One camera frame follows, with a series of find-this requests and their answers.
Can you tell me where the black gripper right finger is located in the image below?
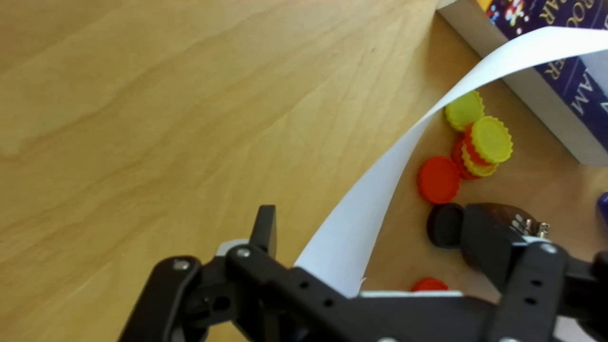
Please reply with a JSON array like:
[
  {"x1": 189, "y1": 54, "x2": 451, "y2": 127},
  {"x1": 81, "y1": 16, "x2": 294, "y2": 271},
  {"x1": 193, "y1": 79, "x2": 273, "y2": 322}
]
[{"x1": 459, "y1": 201, "x2": 608, "y2": 342}]

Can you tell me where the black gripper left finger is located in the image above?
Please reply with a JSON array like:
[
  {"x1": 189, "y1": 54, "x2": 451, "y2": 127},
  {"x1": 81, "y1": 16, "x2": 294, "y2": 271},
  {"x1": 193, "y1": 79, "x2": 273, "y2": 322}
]
[{"x1": 117, "y1": 203, "x2": 278, "y2": 342}]

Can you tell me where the long white paper sheet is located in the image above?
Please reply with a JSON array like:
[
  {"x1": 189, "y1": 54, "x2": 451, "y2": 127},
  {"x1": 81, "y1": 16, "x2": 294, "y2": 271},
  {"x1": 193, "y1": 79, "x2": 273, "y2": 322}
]
[{"x1": 214, "y1": 24, "x2": 608, "y2": 300}]

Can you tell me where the red game token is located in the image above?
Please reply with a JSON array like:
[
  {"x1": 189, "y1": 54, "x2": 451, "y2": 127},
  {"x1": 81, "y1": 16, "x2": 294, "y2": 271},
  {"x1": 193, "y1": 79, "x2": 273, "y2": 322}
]
[
  {"x1": 415, "y1": 153, "x2": 463, "y2": 206},
  {"x1": 448, "y1": 127, "x2": 482, "y2": 182},
  {"x1": 410, "y1": 275, "x2": 449, "y2": 294}
]

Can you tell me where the dark game token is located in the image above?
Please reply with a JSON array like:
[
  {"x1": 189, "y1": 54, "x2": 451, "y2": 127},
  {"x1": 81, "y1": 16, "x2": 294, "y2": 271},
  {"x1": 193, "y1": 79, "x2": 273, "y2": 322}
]
[{"x1": 425, "y1": 201, "x2": 467, "y2": 250}]

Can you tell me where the yellow game token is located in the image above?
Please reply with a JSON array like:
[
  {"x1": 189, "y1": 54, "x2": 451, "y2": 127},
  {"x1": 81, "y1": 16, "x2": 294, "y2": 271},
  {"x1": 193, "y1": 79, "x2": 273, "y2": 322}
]
[
  {"x1": 468, "y1": 113, "x2": 514, "y2": 165},
  {"x1": 442, "y1": 89, "x2": 486, "y2": 132},
  {"x1": 461, "y1": 149, "x2": 499, "y2": 180}
]

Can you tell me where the purple printed game box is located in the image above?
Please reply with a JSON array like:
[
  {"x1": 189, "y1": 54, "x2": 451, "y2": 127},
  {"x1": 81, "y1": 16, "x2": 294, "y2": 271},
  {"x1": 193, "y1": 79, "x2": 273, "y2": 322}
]
[{"x1": 434, "y1": 0, "x2": 608, "y2": 167}]

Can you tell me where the blue connect four frame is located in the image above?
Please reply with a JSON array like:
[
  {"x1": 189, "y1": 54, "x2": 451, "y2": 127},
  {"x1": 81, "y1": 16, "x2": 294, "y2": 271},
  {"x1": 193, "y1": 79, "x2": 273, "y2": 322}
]
[{"x1": 592, "y1": 191, "x2": 608, "y2": 233}]

